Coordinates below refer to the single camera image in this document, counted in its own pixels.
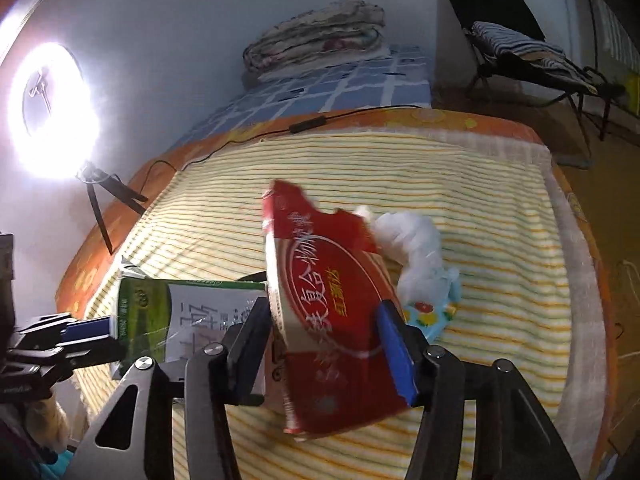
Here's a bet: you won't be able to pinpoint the orange floral sheet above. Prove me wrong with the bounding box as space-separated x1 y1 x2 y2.
54 106 621 461

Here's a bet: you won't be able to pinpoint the black tripod stand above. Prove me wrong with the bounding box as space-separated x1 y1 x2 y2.
75 160 149 256

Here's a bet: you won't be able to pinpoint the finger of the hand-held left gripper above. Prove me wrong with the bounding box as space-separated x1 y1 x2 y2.
0 340 126 396
12 312 117 348

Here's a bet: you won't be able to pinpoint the person's left hand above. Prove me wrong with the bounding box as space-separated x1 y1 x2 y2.
25 394 69 457

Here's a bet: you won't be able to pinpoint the black cable with switch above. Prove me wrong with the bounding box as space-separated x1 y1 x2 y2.
131 105 426 196

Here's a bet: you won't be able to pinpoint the blue checked bed sheet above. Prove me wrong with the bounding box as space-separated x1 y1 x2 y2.
167 44 434 157

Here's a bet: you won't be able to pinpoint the yellow striped cloth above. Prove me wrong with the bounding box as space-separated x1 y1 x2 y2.
75 127 563 480

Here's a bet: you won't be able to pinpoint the white ring light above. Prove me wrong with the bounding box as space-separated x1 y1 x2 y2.
7 42 99 181

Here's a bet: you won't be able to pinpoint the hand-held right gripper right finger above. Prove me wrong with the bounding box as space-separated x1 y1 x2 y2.
376 301 581 480

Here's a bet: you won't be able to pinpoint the folded floral quilt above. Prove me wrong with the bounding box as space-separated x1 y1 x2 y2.
242 0 388 80

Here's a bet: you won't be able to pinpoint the red paper packaging box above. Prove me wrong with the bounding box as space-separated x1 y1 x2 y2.
261 179 408 442

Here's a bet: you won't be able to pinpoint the white plastic bag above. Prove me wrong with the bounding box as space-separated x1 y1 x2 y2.
354 204 461 307

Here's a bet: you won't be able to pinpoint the striped clothes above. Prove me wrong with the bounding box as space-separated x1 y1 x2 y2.
471 21 599 95

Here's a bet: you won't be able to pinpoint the light blue flowered wrapper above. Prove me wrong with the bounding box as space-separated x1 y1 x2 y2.
400 280 463 347

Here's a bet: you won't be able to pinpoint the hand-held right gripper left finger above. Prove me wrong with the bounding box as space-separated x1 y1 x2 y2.
70 297 275 480

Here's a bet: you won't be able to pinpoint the black folding chair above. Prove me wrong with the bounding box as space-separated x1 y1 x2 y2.
437 0 628 157

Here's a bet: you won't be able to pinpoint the green and white milk carton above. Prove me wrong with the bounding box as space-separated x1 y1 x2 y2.
111 256 271 380

